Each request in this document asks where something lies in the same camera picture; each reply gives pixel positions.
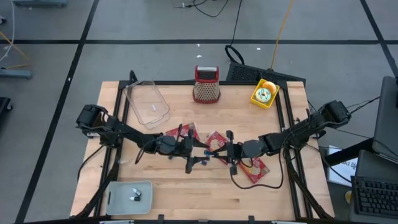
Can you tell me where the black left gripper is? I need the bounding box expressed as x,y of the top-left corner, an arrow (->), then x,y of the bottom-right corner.
174,128 -> 210,174

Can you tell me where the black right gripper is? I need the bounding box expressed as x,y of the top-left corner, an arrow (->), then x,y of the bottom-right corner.
211,130 -> 250,175

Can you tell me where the red snack packet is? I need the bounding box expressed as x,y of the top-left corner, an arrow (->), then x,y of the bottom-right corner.
165,121 -> 200,146
217,152 -> 271,185
205,130 -> 230,153

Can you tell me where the green iced toy donut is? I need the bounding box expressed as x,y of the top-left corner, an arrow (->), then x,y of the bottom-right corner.
254,87 -> 272,105

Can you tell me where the clear plastic container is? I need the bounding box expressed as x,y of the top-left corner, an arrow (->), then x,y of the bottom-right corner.
124,80 -> 171,131

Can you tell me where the yellow toy donut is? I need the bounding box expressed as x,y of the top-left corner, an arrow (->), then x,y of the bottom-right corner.
262,81 -> 277,95

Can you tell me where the red steel box grater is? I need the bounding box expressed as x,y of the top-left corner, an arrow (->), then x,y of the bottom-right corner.
192,65 -> 221,105

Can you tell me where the yellow plastic basket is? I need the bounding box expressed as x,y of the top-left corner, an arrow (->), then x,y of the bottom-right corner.
250,78 -> 280,110

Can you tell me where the black perforated panel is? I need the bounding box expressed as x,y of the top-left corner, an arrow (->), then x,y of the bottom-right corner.
225,61 -> 307,85

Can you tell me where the grey plastic bin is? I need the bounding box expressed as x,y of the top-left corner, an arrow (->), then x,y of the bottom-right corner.
105,179 -> 154,216

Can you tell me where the white paper sheet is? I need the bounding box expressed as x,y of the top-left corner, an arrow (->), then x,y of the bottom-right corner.
326,144 -> 359,188

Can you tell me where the black desk bar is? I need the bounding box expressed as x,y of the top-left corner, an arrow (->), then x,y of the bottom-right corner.
323,138 -> 374,167

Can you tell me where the black keyboard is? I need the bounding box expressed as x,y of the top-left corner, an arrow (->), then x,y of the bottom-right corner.
350,175 -> 398,219

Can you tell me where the dark grey laptop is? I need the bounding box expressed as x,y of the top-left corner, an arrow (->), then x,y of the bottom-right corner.
372,75 -> 398,164

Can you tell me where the grey floor base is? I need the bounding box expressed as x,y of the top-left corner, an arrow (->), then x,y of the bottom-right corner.
0,68 -> 33,80
12,0 -> 68,8

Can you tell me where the black floor object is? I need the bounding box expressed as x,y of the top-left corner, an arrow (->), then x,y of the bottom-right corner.
0,96 -> 14,113

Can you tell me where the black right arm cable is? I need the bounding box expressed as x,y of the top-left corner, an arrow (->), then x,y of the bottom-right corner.
229,146 -> 285,190

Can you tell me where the black metal table frame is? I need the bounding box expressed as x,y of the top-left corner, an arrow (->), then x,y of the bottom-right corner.
70,70 -> 335,222

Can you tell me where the black looped floor cable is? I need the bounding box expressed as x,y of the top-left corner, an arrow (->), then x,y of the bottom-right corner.
224,0 -> 246,65

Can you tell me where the yellow hanging cable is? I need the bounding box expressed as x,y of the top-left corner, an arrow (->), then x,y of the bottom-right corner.
269,0 -> 295,70

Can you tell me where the thin black floor cable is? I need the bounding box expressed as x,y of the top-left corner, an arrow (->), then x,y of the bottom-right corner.
173,0 -> 230,19

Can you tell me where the yellow floor cable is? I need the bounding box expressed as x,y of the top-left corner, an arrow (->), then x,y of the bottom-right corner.
0,30 -> 31,70

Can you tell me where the white floor cable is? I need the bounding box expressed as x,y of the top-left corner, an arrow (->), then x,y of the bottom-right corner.
0,0 -> 16,63

